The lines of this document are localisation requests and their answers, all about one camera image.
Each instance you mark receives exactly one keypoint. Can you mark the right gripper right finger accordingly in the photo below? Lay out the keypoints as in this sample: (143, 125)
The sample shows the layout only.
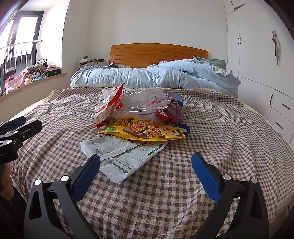
(250, 219)

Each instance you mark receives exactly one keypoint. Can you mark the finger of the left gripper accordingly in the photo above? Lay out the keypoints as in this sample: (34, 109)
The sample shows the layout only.
(12, 124)
(27, 131)

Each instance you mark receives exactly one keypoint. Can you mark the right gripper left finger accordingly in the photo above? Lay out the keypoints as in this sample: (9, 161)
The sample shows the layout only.
(41, 219)

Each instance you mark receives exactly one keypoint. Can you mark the white green printed wrapper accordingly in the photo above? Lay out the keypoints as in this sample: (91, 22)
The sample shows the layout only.
(120, 158)

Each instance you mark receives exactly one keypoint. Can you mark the red white plastic bag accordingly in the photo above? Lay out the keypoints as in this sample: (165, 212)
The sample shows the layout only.
(110, 101)

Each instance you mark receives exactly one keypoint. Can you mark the yellow snack bag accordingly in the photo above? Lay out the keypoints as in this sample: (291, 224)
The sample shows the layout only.
(134, 128)

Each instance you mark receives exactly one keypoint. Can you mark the clear plastic container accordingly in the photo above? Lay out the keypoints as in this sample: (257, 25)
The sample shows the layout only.
(141, 102)

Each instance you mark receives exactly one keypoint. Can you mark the blue small carton box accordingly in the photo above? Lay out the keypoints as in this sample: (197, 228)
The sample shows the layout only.
(177, 97)

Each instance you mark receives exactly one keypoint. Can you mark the person's left hand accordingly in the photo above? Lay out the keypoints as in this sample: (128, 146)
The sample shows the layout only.
(7, 190)

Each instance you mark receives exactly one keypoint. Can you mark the clutter on windowsill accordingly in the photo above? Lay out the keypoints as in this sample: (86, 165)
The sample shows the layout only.
(18, 76)

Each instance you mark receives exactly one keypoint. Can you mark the checkered brown bed sheet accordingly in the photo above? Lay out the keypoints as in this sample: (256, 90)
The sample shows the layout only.
(164, 198)

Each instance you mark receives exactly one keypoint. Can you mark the window with railing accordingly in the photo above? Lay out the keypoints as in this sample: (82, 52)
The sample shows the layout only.
(19, 41)

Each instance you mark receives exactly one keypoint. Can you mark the bedside table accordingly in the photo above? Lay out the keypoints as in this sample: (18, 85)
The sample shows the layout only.
(85, 61)

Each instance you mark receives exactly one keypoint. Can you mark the blue lid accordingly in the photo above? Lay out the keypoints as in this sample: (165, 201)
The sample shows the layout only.
(185, 129)

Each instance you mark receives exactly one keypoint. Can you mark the purple cloth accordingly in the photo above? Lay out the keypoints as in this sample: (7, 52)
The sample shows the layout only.
(174, 109)

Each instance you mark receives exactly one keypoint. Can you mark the red snack wrapper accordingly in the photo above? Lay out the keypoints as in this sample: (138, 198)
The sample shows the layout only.
(165, 118)

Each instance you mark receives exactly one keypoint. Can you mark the wooden headboard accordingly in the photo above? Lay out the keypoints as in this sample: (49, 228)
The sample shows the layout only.
(141, 55)

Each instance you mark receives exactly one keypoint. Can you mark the green pillow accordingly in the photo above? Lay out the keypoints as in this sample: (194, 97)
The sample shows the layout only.
(214, 62)

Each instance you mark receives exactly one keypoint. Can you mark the light blue duvet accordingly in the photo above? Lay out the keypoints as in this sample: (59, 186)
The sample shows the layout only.
(187, 74)

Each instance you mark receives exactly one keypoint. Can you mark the white wardrobe with drawers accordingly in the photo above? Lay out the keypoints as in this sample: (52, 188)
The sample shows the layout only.
(265, 86)

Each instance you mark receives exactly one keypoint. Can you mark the item hanging on wardrobe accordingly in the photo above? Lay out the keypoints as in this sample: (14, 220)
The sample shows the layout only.
(277, 47)

